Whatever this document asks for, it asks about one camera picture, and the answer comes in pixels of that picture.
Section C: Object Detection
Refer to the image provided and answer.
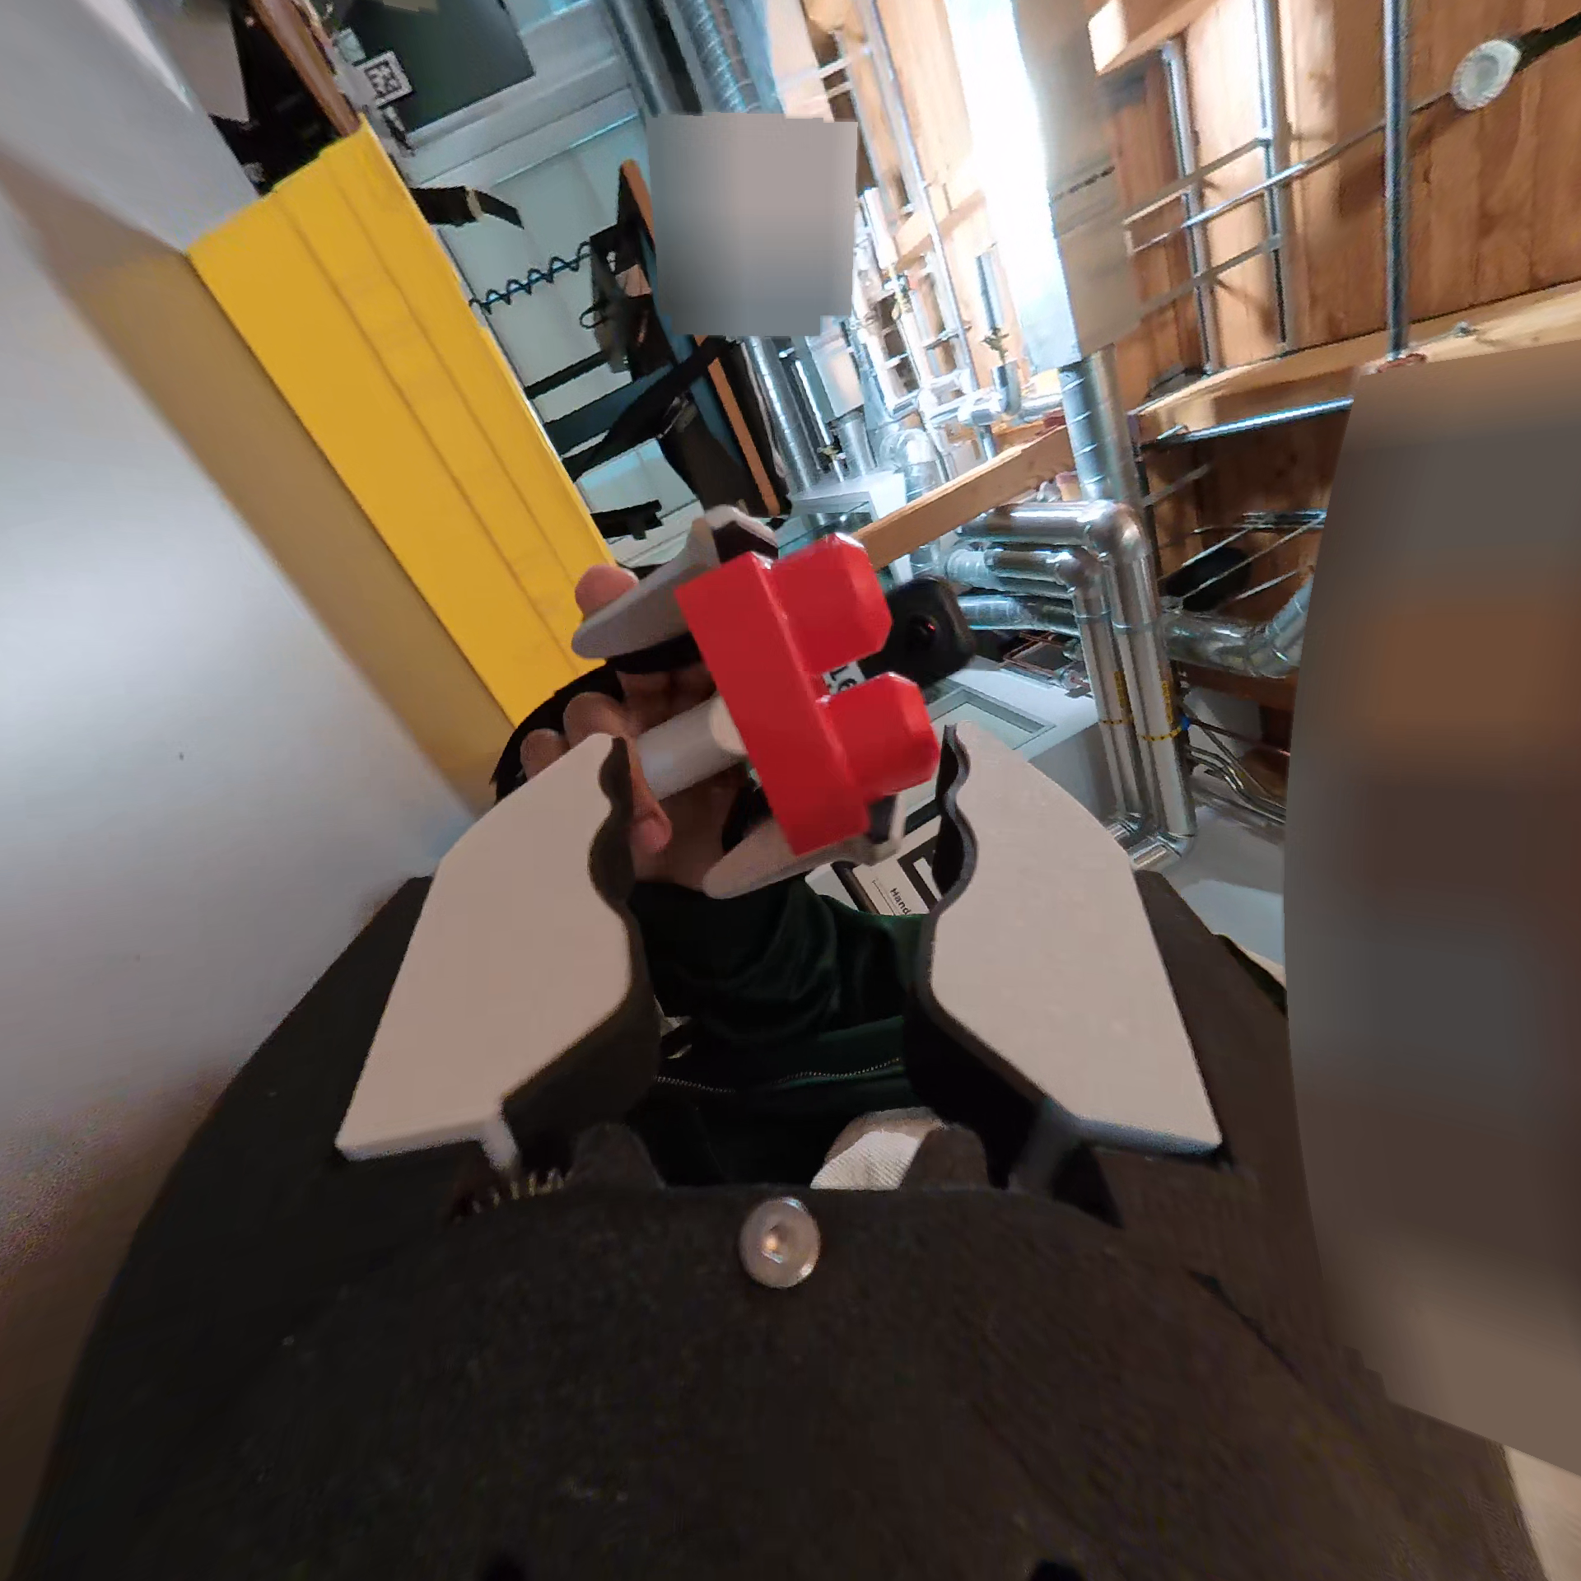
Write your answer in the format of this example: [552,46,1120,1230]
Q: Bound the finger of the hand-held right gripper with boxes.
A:
[571,503,779,660]
[705,804,896,902]

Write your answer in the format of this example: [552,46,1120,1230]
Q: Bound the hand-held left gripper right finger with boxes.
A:
[907,722,1223,1194]

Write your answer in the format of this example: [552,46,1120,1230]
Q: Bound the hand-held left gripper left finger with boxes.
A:
[335,730,662,1170]

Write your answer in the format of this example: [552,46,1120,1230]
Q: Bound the red plastic block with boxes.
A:
[671,533,942,858]

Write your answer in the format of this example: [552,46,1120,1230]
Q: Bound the yellow plastic bin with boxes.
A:
[186,114,619,730]

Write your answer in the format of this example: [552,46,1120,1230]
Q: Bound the person's right forearm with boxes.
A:
[628,871,924,1068]

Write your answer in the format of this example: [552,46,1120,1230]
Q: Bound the person's right hand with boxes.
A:
[518,565,757,886]

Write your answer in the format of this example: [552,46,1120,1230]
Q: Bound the framed marker poster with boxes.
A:
[831,839,947,922]

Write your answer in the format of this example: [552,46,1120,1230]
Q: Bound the bent silver ducts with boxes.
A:
[951,494,1311,866]

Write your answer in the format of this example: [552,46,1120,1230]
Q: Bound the wooden standing desk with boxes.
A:
[580,160,792,522]

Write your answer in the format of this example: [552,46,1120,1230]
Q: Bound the person's green jacket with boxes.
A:
[635,1055,927,1189]

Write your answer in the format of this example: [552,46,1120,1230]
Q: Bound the person's white shirt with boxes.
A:
[815,1105,947,1191]

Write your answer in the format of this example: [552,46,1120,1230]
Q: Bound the large black monitor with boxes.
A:
[327,0,536,135]

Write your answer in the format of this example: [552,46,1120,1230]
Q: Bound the wooden post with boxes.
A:
[853,424,1075,557]

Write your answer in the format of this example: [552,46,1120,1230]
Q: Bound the black coiled cable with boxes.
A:
[476,252,588,308]

